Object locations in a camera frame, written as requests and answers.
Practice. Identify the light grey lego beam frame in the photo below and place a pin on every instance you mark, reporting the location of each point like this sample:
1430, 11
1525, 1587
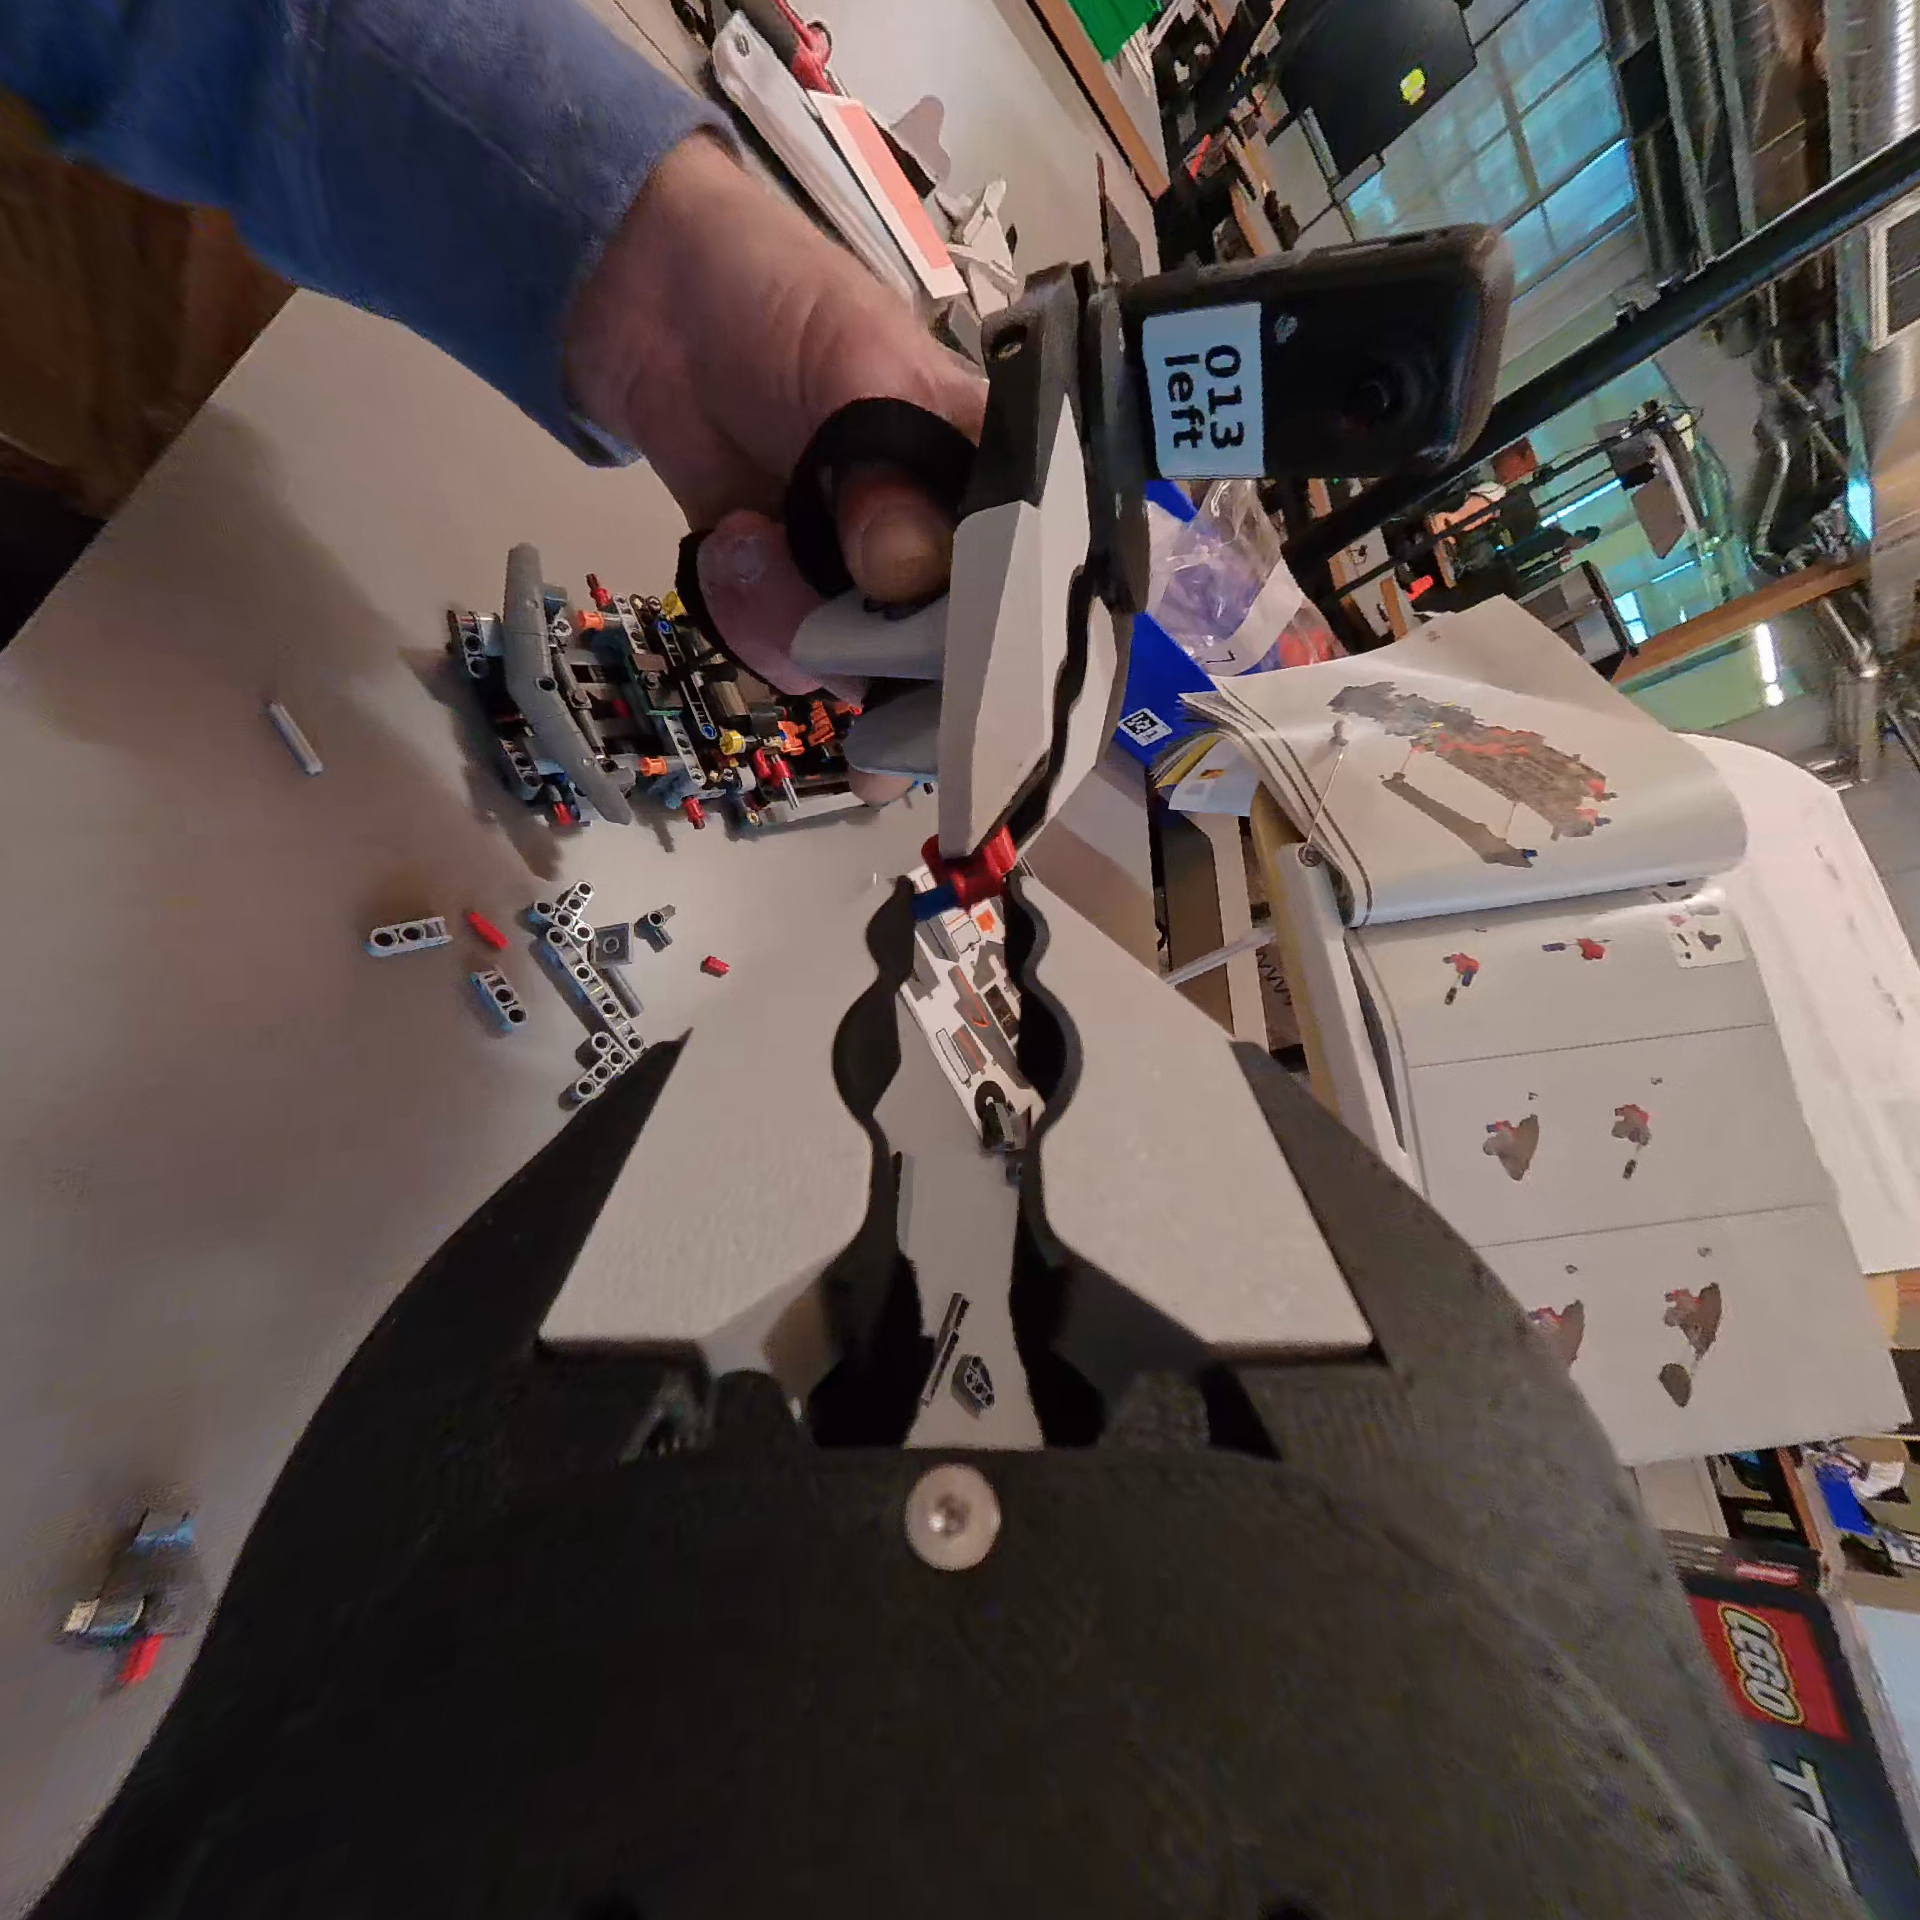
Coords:
593, 990

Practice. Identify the white foam plane cutout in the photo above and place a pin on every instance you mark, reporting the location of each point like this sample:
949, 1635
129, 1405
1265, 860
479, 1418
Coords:
974, 224

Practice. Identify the pink card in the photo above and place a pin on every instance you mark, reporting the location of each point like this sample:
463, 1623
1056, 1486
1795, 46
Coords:
893, 195

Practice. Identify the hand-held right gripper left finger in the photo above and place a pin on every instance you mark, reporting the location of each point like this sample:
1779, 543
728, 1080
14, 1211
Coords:
720, 1184

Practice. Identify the light grey lego axle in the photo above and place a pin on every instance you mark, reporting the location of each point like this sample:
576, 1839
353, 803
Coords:
296, 738

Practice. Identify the black metal pole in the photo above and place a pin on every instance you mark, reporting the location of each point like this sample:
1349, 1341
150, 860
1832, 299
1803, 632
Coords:
1651, 316

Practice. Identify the instruction booklet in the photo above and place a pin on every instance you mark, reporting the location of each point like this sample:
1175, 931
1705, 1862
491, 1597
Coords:
1575, 1126

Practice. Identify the black lego set box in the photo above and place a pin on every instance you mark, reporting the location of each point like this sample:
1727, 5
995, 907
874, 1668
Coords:
1769, 1680

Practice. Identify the red lego connector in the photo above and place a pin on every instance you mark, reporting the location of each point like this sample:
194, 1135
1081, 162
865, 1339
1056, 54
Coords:
967, 869

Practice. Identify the light grey short lego beam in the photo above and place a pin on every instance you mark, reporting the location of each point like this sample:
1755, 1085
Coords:
407, 936
499, 1003

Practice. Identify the person's left forearm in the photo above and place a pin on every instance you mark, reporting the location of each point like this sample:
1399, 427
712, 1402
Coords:
299, 149

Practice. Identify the clear plastic bag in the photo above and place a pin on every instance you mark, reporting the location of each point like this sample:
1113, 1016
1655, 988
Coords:
1223, 570

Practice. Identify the sticker sheet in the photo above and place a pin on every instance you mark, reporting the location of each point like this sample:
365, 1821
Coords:
961, 1020

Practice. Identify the blue plastic bin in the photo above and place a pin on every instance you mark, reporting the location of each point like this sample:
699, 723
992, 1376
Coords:
1162, 706

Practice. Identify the dark grey lego piece red pin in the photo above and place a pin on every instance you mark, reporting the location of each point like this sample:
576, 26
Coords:
143, 1589

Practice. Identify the person's left hand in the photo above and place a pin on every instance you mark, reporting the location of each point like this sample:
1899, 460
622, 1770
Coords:
720, 330

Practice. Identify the blue lego pin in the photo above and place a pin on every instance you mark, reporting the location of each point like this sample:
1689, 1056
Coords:
931, 901

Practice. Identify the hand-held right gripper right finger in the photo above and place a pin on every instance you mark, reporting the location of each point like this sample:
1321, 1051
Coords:
1201, 1202

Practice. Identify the black monitor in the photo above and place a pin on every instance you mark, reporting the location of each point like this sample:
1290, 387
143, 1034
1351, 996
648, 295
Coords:
1371, 77

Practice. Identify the lego car chassis model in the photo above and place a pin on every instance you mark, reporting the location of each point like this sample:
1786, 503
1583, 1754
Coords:
646, 706

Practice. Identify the grey flat pouch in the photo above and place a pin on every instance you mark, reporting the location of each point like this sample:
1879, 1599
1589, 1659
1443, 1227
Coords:
765, 90

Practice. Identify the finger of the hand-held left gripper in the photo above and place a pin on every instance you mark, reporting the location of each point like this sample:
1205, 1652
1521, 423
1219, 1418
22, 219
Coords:
997, 676
1103, 691

